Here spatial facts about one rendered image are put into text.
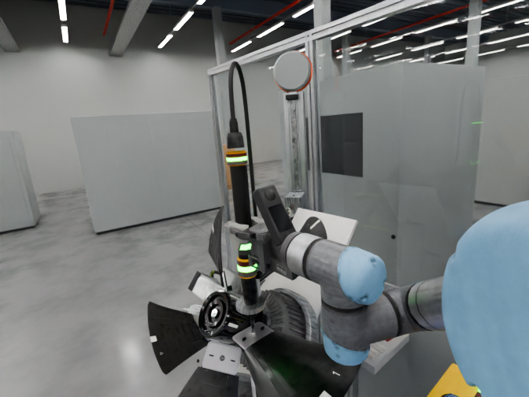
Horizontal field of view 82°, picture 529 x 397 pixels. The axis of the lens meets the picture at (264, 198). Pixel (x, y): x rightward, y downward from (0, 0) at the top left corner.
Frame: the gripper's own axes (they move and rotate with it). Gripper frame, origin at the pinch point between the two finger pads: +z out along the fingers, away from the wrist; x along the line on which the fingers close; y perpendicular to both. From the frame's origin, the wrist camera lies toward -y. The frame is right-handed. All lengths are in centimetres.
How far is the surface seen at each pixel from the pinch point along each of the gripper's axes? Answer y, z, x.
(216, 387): 39.8, 0.6, -10.1
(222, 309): 23.2, 4.0, -4.1
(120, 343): 148, 198, 1
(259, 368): 28.7, -12.2, -5.7
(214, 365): 36.5, 3.6, -8.3
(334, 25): -56, 26, 70
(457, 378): 40, -37, 33
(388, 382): 93, 0, 70
